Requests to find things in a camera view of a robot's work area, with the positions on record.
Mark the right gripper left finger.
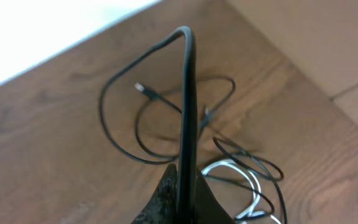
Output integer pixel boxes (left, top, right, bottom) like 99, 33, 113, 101
131, 164, 177, 224

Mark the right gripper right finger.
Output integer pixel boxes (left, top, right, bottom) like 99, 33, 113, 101
196, 170, 234, 224

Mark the black USB cable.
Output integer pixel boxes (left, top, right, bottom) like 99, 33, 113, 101
98, 26, 237, 224

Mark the white USB cable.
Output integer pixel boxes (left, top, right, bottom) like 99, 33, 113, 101
201, 158, 283, 224

